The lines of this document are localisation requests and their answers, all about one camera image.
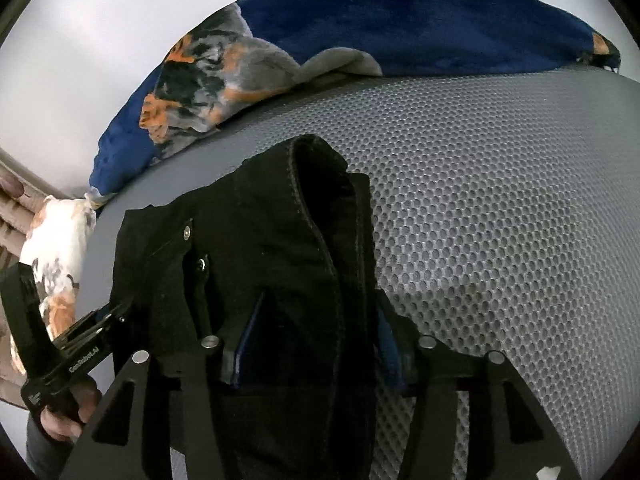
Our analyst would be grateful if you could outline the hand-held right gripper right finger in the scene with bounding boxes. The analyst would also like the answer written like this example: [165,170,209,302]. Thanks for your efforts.
[374,292,585,480]

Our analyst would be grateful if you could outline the blue printed blanket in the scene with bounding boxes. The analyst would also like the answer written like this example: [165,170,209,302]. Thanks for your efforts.
[89,0,622,197]

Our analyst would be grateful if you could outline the white floral pillow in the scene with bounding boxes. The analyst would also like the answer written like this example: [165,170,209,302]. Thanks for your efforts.
[10,195,98,376]

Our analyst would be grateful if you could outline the grey mesh bed cover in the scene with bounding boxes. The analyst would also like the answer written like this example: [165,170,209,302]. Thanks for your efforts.
[80,67,640,480]

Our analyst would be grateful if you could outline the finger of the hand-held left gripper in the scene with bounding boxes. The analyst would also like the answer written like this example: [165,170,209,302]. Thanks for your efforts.
[52,302,133,351]

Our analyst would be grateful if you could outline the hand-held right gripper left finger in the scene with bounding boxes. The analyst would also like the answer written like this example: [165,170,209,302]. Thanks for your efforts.
[60,292,267,480]

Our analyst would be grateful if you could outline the person's left hand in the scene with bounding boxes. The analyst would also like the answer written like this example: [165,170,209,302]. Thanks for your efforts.
[39,374,103,442]

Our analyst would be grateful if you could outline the person's left forearm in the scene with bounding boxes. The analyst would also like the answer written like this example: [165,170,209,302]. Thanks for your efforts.
[24,412,77,480]

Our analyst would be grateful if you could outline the black pants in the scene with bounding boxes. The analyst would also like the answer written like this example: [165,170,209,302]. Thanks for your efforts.
[111,134,403,480]

